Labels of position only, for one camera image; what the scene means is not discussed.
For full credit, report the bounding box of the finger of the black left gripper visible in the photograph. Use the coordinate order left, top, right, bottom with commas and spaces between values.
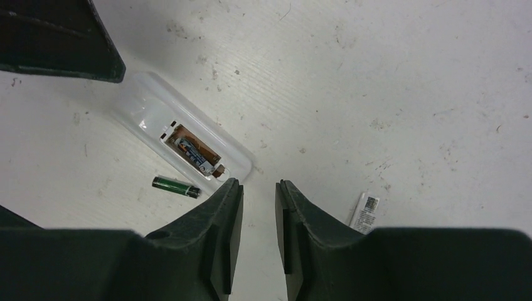
1, 0, 126, 83

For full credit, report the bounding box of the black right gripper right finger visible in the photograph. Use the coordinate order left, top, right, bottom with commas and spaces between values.
275, 180, 531, 300

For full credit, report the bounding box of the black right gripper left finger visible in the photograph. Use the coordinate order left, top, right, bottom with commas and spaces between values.
1, 178, 243, 300

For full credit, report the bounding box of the green AAA battery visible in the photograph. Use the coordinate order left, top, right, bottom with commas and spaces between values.
152, 176, 201, 199

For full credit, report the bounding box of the blue AAA battery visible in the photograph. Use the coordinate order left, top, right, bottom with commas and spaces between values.
175, 137, 215, 176

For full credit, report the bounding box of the white remote control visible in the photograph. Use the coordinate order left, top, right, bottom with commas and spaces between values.
112, 72, 253, 195

